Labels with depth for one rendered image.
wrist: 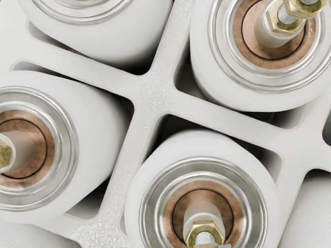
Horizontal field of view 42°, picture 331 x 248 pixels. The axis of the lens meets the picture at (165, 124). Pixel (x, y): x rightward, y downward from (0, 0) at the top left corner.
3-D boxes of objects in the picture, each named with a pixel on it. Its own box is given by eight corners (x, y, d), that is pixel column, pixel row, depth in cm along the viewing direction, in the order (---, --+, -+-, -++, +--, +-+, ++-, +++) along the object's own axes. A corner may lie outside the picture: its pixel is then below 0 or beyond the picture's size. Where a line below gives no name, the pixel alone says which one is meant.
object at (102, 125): (128, 187, 44) (83, 239, 26) (36, 171, 45) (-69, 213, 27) (142, 93, 44) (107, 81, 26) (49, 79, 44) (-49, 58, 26)
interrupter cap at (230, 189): (289, 192, 25) (292, 194, 25) (229, 303, 26) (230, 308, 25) (175, 132, 26) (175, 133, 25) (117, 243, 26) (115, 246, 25)
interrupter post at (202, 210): (229, 209, 26) (235, 224, 22) (211, 245, 26) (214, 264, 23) (193, 191, 26) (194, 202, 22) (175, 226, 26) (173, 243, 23)
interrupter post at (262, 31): (298, 43, 25) (314, 32, 22) (258, 55, 25) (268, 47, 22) (286, 3, 25) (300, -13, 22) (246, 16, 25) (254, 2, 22)
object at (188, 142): (263, 154, 43) (314, 186, 25) (217, 237, 44) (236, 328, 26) (177, 109, 43) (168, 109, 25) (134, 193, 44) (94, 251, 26)
